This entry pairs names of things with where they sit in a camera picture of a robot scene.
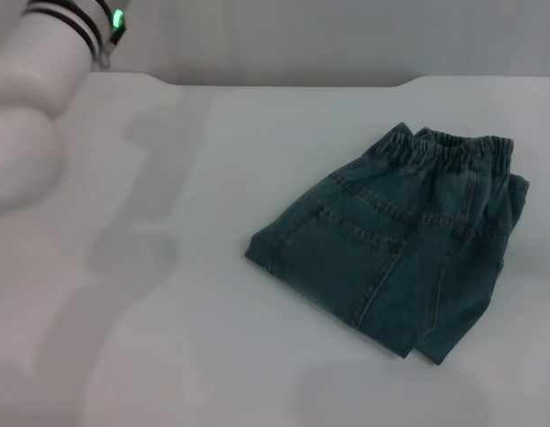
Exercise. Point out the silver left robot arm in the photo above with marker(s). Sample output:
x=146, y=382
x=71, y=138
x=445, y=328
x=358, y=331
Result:
x=30, y=98

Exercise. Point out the blue denim shorts with print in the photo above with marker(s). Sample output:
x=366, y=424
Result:
x=368, y=249

